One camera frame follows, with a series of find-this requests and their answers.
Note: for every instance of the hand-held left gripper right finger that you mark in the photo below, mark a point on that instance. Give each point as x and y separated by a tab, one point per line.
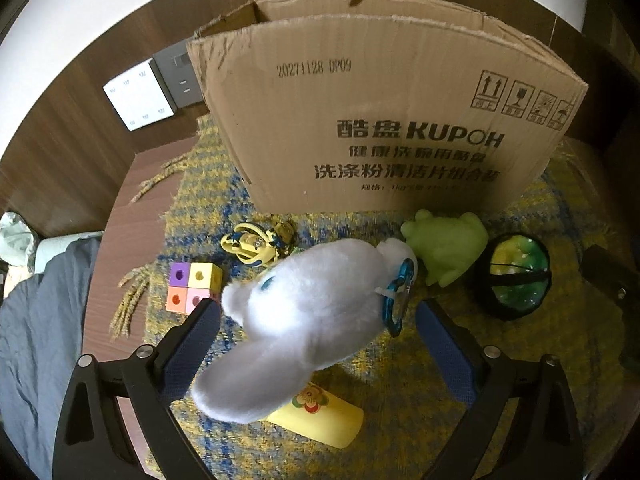
450	352

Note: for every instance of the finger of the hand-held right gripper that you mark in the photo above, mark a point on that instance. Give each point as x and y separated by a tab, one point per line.
612	280

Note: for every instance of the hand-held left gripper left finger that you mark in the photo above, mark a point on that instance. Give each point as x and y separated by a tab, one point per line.
186	355

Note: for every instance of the white plush toy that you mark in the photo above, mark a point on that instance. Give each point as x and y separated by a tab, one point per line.
305	310

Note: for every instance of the brown cardboard box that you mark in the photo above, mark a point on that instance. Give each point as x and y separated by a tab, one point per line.
380	110

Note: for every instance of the multicoloured block cube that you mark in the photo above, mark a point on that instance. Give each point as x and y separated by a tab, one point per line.
192	285

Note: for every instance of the blue carabiner clip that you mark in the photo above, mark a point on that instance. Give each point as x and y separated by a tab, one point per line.
398	295

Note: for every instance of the black and green ball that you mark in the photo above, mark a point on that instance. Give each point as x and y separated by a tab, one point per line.
510	277

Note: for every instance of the green frog toy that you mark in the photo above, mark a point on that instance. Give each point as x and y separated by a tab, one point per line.
448	246

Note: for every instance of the yellow flower-print tube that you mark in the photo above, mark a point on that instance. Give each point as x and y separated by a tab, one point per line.
320	412

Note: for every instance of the blue grey bedding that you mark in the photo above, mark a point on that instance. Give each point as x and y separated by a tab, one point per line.
42	340

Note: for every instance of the yellow and blue fringed cloth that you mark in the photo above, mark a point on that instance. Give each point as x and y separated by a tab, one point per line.
235	195

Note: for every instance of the pale green cloth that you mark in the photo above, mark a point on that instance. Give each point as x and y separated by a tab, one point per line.
17	242

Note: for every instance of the white wall switch panel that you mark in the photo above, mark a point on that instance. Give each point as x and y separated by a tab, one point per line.
137	94

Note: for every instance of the grey wall socket plate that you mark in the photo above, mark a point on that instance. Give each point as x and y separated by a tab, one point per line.
180	77

